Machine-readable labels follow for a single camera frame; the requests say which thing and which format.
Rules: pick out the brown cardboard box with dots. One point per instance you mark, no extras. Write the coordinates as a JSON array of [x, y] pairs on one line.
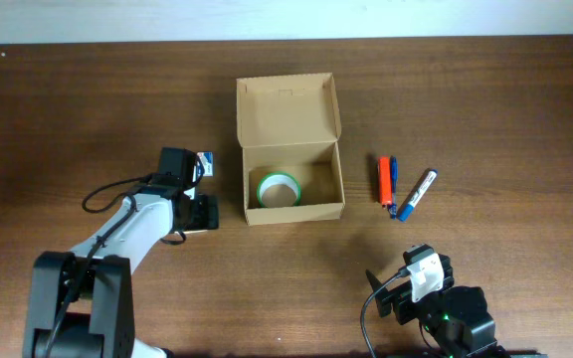
[[291, 124]]

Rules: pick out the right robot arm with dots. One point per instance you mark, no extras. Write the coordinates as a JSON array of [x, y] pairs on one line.
[[456, 317]]

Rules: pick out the blue whiteboard marker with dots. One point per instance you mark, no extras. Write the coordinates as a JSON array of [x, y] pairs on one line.
[[417, 194]]

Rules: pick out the orange highlighter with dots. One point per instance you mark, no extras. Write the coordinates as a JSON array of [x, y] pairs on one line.
[[385, 181]]

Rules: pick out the green tape roll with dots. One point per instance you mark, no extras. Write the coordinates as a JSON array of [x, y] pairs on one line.
[[278, 190]]

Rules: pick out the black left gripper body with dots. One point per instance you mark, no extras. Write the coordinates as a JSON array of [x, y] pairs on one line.
[[207, 212]]

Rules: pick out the blue ballpoint pen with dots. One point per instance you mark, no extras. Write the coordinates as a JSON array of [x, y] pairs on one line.
[[394, 179]]

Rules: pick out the small blue white card box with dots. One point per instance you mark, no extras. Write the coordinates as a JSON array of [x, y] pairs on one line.
[[206, 164]]

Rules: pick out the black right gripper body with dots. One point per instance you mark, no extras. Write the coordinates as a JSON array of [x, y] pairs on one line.
[[399, 305]]

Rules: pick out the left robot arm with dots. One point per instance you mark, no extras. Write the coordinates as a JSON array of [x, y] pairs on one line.
[[81, 301]]

